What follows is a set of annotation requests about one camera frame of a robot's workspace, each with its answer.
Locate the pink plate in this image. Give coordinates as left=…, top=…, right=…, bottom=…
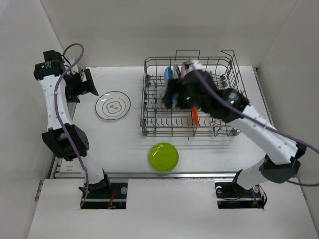
left=181, top=64, right=188, bottom=78

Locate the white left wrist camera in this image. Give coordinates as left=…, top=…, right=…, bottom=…
left=69, top=58, right=80, bottom=75

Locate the blue plate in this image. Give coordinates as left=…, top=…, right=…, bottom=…
left=164, top=66, right=178, bottom=104

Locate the white plate dark patterned rim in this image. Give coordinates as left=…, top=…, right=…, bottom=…
left=172, top=64, right=181, bottom=79

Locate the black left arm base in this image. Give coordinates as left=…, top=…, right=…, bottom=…
left=80, top=182, right=128, bottom=210

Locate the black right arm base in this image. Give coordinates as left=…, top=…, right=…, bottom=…
left=215, top=182, right=268, bottom=209

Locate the aluminium front rail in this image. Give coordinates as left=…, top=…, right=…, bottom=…
left=50, top=172, right=236, bottom=179

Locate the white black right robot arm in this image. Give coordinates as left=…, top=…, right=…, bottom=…
left=163, top=70, right=307, bottom=196

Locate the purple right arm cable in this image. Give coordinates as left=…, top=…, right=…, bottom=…
left=196, top=71, right=319, bottom=187

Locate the grey wire dish rack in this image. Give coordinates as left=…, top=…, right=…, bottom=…
left=140, top=50, right=247, bottom=138

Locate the white plate green rim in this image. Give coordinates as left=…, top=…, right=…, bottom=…
left=95, top=91, right=131, bottom=120

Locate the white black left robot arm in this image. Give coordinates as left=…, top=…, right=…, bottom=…
left=34, top=50, right=112, bottom=198

